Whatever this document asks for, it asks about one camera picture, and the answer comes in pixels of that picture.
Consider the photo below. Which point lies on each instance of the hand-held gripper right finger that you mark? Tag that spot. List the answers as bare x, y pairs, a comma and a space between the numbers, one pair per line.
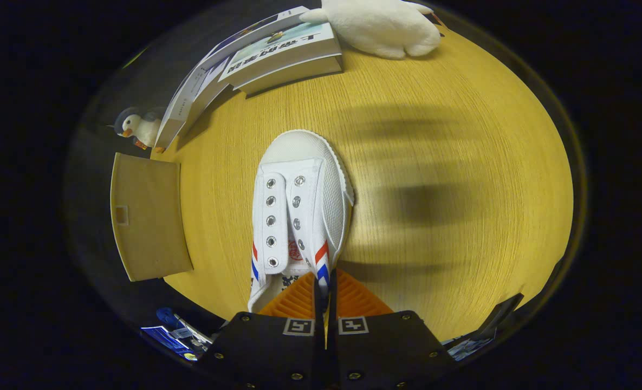
386, 346

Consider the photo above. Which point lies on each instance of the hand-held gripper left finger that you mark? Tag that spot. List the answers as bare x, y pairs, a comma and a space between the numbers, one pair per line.
266, 346

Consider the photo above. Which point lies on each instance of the white striped canvas shoe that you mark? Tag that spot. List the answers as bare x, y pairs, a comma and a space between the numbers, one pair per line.
323, 189

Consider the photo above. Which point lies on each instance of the cream fabric storage box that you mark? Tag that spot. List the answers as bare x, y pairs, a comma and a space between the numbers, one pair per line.
147, 227

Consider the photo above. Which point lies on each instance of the small white device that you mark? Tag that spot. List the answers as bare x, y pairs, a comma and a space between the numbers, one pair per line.
193, 330

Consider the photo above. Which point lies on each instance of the blue lit screen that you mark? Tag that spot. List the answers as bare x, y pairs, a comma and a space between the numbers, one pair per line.
166, 341

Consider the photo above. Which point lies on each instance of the blue cloth object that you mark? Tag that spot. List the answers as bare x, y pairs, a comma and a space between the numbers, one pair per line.
168, 317

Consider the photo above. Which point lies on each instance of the white portrait cover book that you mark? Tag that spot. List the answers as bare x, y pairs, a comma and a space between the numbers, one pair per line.
175, 118

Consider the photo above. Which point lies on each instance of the grey penguin plush toy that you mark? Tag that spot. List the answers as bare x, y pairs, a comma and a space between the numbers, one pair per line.
142, 128

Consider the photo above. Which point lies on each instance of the pale green cover book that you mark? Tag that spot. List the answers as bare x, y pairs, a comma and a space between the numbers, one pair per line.
283, 59

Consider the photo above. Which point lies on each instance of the blue picture cover book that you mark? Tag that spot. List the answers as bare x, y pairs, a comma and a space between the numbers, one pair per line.
255, 30

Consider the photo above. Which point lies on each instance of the white duck plush toy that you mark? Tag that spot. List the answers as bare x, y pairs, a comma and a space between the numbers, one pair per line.
375, 27

